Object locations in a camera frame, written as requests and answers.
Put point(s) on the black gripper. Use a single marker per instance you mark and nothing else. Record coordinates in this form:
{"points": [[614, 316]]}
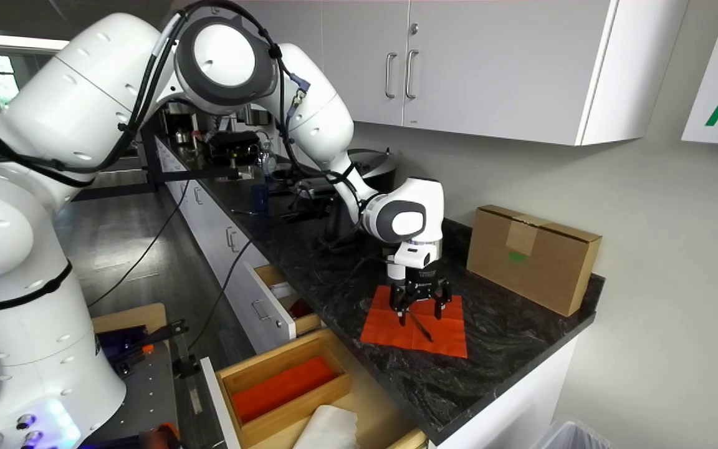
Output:
{"points": [[419, 289]]}

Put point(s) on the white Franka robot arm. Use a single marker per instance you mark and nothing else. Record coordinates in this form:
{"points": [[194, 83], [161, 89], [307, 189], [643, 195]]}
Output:
{"points": [[85, 89]]}

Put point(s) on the large wooden drawer white front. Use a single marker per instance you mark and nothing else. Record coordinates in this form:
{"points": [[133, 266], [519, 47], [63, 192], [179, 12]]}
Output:
{"points": [[376, 399]]}

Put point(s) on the brown cardboard box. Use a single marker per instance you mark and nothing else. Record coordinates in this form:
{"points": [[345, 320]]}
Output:
{"points": [[535, 261]]}

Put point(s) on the wooden organizer box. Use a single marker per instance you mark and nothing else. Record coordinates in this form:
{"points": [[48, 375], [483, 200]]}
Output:
{"points": [[294, 412]]}

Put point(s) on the square orange paper napkin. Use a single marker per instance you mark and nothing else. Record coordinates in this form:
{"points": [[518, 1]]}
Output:
{"points": [[447, 340]]}

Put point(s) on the red object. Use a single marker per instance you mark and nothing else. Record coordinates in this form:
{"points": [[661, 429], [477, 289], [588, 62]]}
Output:
{"points": [[301, 309]]}

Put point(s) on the white packets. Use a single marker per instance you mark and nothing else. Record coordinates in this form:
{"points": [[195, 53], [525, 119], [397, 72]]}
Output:
{"points": [[282, 289]]}

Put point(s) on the black gooseneck kettle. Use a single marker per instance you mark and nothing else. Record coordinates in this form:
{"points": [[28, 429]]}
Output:
{"points": [[310, 200]]}

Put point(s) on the white paper towel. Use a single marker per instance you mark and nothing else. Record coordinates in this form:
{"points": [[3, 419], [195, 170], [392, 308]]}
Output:
{"points": [[326, 426]]}

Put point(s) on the clear plastic trash bag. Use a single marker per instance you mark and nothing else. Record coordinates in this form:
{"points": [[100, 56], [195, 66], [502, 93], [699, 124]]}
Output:
{"points": [[574, 437]]}

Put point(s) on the white base cabinet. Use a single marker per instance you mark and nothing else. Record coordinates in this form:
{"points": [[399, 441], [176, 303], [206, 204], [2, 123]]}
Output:
{"points": [[210, 219]]}

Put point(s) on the ceiling light strip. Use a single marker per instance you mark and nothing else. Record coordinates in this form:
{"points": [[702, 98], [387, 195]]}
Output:
{"points": [[18, 39]]}

